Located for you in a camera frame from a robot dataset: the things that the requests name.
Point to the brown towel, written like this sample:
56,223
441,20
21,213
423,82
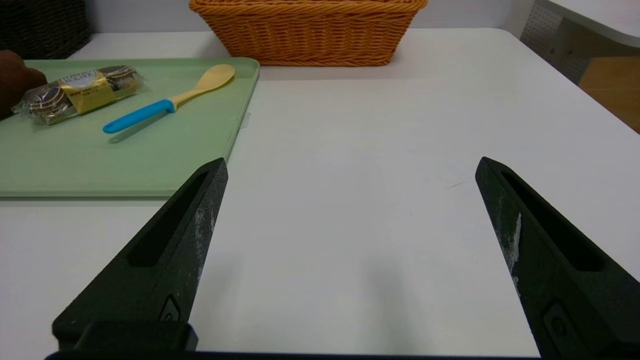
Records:
15,82

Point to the chocolate snack pack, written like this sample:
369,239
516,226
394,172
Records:
85,92

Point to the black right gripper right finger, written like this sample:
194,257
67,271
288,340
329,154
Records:
565,280

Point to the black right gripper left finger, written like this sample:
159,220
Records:
160,260

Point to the orange wicker basket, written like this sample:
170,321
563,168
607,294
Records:
310,35

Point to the dark brown wicker basket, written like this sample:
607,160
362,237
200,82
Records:
40,27

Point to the light green plastic tray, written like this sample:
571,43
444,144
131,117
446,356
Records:
150,160

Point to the white side table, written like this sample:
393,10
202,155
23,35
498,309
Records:
605,17

